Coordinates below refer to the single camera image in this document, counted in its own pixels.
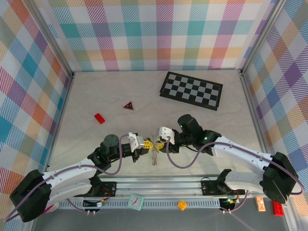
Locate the metal disc with key rings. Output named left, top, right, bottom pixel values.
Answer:
left=149, top=132, right=161, bottom=167

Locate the small red plastic block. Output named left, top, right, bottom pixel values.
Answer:
left=93, top=112, right=106, bottom=125

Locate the black grey checkerboard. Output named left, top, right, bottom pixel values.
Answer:
left=159, top=71, right=223, bottom=111

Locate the teal square alarm clock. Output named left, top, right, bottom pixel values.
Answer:
left=127, top=193, right=144, bottom=212

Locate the pink plastic cup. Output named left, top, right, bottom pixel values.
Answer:
left=44, top=204, right=60, bottom=214

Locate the red toy brick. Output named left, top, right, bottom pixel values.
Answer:
left=272, top=201, right=284, bottom=217

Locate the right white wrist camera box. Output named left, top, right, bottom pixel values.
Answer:
left=155, top=126, right=176, bottom=144

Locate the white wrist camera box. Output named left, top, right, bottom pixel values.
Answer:
left=155, top=126, right=176, bottom=144
left=127, top=131, right=145, bottom=150

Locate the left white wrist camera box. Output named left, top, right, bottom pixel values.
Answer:
left=127, top=131, right=145, bottom=150

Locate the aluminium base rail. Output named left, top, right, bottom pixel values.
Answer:
left=91, top=174, right=268, bottom=200

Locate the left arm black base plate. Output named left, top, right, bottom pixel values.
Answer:
left=90, top=180, right=117, bottom=198

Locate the perforated metal cable tray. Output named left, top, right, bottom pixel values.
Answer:
left=57, top=199, right=223, bottom=209

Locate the aluminium side rail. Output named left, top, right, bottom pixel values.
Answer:
left=240, top=72, right=276, bottom=159
left=44, top=73, right=75, bottom=174

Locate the black cable bracket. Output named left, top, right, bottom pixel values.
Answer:
left=83, top=199, right=106, bottom=209
left=219, top=197, right=236, bottom=210

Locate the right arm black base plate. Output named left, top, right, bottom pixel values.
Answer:
left=200, top=180, right=246, bottom=196

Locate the aluminium frame post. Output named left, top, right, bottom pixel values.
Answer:
left=239, top=0, right=288, bottom=77
left=27, top=0, right=74, bottom=80

